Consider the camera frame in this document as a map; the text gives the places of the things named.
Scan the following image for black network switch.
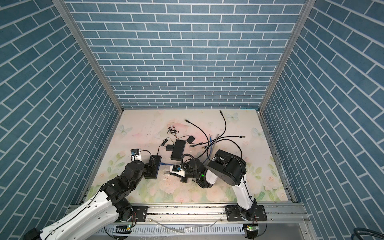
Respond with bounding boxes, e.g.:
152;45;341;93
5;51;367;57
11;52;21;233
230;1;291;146
171;140;186;161
145;155;162;180

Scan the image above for blue ethernet cable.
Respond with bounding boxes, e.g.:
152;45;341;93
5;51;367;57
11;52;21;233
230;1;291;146
160;136;217;167

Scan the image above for grey ethernet cable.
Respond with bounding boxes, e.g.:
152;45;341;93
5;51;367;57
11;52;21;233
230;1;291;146
203;133;220;164

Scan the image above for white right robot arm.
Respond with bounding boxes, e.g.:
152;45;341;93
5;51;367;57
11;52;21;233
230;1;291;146
180;150;257;212

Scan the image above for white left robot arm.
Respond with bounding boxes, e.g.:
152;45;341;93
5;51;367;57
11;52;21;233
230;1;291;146
23;159;160;240

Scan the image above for black power adapter right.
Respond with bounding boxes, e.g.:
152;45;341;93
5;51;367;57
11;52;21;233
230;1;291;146
186;136;195;144

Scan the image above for black power adapter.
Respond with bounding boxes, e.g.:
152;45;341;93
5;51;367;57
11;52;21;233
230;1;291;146
166;145;174;152
186;136;195;144

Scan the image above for black power adapter left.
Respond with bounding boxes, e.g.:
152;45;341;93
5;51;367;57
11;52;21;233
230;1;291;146
166;145;174;152

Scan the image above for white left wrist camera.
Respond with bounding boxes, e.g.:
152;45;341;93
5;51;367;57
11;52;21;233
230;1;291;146
131;149;142;162

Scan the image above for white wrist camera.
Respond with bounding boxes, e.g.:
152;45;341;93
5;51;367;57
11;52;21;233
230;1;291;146
131;149;142;162
169;165;185;178

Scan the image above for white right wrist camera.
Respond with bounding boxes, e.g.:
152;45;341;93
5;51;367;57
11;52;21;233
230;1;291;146
169;165;185;178

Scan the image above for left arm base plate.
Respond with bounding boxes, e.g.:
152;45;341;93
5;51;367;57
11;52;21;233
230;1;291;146
116;205;149;223

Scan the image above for thick black looped cable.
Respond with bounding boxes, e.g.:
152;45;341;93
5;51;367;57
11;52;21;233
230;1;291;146
215;138;244;158

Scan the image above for aluminium front rail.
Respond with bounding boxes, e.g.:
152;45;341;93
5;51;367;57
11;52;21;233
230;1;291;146
59;202;310;226

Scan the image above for black short ethernet cable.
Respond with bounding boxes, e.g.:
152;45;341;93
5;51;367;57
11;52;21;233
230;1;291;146
184;118;211;151

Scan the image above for black cable with teal plug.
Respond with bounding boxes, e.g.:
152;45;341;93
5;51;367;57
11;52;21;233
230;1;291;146
190;134;247;148

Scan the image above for thin black ethernet cable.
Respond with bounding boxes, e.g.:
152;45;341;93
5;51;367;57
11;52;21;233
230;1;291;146
217;110;228;139

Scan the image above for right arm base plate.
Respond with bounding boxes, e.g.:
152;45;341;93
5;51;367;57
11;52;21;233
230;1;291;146
225;205;267;222

